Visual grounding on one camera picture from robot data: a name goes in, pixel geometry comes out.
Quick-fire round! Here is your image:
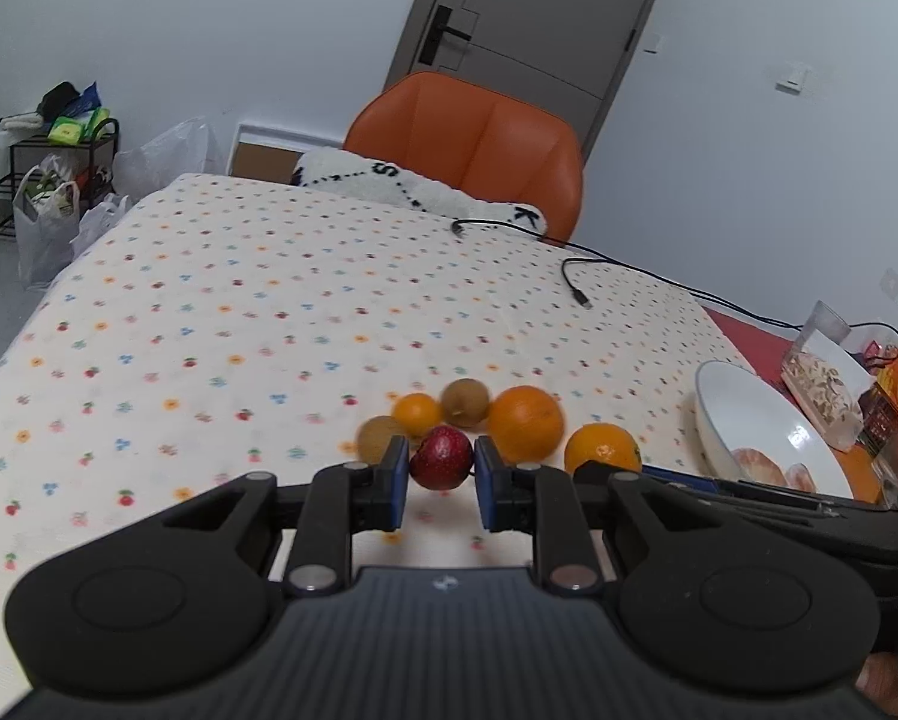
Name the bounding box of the large pomelo segment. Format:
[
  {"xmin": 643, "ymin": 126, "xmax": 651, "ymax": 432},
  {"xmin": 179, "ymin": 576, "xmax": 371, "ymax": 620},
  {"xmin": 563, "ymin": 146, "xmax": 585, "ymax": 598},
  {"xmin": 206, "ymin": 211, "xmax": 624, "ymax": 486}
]
[{"xmin": 732, "ymin": 447, "xmax": 787, "ymax": 488}]

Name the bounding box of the grey door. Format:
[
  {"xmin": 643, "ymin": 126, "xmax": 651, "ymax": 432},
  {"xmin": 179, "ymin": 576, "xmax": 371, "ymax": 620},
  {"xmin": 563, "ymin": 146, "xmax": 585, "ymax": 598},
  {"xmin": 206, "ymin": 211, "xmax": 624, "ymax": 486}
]
[{"xmin": 385, "ymin": 0, "xmax": 654, "ymax": 154}]

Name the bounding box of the white fluffy cushion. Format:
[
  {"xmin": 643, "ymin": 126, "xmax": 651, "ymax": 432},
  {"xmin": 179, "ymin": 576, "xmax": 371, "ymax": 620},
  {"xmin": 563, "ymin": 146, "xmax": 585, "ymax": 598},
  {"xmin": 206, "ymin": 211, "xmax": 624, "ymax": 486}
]
[{"xmin": 289, "ymin": 148, "xmax": 548, "ymax": 234}]

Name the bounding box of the floral tablecloth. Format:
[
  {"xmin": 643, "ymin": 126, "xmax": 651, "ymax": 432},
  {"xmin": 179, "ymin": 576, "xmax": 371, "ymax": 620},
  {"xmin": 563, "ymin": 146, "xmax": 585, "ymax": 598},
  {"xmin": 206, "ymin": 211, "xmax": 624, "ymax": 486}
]
[{"xmin": 0, "ymin": 176, "xmax": 740, "ymax": 713}]

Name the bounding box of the small tangerine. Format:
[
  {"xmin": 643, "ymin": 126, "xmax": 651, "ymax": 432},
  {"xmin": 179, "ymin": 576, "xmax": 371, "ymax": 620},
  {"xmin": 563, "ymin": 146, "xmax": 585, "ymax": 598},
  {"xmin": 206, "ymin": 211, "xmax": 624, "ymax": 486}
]
[{"xmin": 392, "ymin": 392, "xmax": 442, "ymax": 439}]

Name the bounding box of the orange leather chair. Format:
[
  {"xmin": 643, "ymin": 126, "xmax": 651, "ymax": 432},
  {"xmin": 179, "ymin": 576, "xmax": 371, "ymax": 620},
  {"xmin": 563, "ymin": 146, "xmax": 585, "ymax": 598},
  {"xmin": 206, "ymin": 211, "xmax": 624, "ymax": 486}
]
[{"xmin": 343, "ymin": 71, "xmax": 584, "ymax": 241}]

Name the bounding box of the small pomelo segment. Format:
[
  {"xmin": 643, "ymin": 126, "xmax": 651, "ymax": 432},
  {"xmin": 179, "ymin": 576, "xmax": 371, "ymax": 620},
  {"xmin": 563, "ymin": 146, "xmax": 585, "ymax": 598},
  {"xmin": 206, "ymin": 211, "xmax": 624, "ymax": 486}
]
[{"xmin": 784, "ymin": 463, "xmax": 816, "ymax": 494}]

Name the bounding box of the black door handle lock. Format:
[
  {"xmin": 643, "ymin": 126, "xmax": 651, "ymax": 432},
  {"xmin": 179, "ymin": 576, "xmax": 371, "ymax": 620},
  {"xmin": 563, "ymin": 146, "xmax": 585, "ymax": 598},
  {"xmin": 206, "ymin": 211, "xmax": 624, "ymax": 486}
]
[{"xmin": 416, "ymin": 5, "xmax": 471, "ymax": 67}]

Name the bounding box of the clear drinking glass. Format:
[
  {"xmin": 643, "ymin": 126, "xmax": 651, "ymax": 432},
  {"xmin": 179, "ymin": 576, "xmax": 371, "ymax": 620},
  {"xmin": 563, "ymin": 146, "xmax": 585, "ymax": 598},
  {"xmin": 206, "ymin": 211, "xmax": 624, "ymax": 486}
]
[{"xmin": 795, "ymin": 301, "xmax": 852, "ymax": 348}]

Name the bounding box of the white plastic bag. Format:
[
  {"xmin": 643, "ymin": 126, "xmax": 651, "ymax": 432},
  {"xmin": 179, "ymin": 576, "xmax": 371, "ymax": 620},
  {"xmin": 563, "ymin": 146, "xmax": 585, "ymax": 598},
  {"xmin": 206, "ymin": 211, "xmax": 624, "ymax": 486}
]
[{"xmin": 13, "ymin": 154, "xmax": 79, "ymax": 289}]

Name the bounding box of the brown kiwi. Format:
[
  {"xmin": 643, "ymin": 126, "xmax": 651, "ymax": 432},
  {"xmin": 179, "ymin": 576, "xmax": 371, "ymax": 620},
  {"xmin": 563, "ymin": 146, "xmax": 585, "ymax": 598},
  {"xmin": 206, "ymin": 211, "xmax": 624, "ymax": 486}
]
[
  {"xmin": 356, "ymin": 415, "xmax": 410, "ymax": 465},
  {"xmin": 440, "ymin": 379, "xmax": 491, "ymax": 429}
]

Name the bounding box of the medium orange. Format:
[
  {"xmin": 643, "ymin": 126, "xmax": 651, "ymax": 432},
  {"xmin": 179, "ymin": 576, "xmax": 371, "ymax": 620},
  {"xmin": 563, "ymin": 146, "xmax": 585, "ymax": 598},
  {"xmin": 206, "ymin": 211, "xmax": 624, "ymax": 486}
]
[{"xmin": 563, "ymin": 422, "xmax": 642, "ymax": 475}]

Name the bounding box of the red orange table mat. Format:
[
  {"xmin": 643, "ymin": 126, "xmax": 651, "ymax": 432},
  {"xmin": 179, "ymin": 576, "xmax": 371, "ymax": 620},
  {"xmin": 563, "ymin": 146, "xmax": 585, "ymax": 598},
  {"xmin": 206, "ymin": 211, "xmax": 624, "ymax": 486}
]
[{"xmin": 707, "ymin": 307, "xmax": 881, "ymax": 504}]

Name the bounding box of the black metal shelf rack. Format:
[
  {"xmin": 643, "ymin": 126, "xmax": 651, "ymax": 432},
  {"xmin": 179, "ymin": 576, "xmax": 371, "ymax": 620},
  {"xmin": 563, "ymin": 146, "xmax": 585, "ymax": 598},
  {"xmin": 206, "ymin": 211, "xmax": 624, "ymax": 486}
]
[{"xmin": 0, "ymin": 117, "xmax": 122, "ymax": 239}]

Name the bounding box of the floral tissue box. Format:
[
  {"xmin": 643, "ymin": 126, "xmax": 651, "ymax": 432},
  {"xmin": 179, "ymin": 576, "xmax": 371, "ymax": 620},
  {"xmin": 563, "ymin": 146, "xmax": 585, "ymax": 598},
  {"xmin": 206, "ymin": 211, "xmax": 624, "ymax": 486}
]
[{"xmin": 780, "ymin": 328, "xmax": 875, "ymax": 452}]

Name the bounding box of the person's right hand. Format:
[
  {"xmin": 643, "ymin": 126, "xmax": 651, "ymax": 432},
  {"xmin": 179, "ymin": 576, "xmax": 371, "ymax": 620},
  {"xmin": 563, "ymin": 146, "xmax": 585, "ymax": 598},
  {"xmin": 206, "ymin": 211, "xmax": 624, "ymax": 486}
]
[{"xmin": 852, "ymin": 650, "xmax": 898, "ymax": 719}]

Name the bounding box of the large orange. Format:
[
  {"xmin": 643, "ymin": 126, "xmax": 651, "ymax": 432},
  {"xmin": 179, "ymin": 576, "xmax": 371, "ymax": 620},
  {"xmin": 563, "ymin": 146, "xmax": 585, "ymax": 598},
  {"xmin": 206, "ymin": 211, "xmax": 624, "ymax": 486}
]
[{"xmin": 486, "ymin": 385, "xmax": 566, "ymax": 465}]

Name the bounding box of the translucent plastic bag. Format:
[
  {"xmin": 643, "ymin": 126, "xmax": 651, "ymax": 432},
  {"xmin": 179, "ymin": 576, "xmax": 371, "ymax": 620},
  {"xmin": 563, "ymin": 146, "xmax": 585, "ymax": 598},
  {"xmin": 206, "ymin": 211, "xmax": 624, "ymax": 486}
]
[{"xmin": 112, "ymin": 117, "xmax": 218, "ymax": 202}]

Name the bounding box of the black usb cable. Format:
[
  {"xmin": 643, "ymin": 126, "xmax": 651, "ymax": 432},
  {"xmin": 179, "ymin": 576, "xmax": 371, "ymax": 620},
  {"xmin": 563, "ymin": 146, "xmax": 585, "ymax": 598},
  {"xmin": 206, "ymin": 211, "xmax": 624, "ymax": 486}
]
[{"xmin": 559, "ymin": 257, "xmax": 805, "ymax": 334}]

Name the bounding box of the white plate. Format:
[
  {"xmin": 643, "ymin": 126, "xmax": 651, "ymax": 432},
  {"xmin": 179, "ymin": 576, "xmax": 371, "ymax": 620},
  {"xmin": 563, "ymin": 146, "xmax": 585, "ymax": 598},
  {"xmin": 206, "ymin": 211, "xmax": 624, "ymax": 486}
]
[{"xmin": 695, "ymin": 361, "xmax": 852, "ymax": 499}]

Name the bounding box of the brown kiwi back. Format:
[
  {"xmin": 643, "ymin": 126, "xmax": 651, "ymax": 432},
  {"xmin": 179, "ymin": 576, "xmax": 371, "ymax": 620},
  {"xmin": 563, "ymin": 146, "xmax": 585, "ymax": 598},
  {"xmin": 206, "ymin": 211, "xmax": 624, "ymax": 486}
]
[{"xmin": 440, "ymin": 379, "xmax": 491, "ymax": 429}]

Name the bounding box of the white wall switch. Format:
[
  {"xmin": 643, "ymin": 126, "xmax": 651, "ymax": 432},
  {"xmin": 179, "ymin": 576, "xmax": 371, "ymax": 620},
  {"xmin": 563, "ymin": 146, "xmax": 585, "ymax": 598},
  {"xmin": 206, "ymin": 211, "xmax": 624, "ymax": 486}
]
[{"xmin": 774, "ymin": 62, "xmax": 812, "ymax": 96}]

